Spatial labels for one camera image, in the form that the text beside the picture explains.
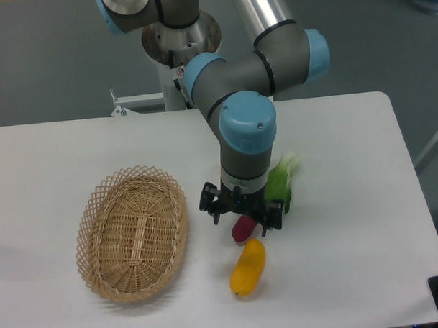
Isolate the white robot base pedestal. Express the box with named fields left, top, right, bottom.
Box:
left=141, top=11, right=222, bottom=111

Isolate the red purple vegetable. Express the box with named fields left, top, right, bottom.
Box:
left=232, top=215, right=257, bottom=243

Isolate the green white bok choy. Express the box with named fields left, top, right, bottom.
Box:
left=265, top=152, right=301, bottom=214

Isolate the yellow mango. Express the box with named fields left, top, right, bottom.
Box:
left=229, top=238, right=266, bottom=296

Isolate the white metal bracket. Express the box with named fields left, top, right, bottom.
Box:
left=109, top=89, right=165, bottom=117

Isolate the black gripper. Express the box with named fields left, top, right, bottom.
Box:
left=199, top=182, right=283, bottom=237

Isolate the woven wicker basket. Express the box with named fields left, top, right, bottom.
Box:
left=76, top=165, right=189, bottom=303

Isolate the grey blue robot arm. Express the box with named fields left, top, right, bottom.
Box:
left=95, top=0, right=330, bottom=231

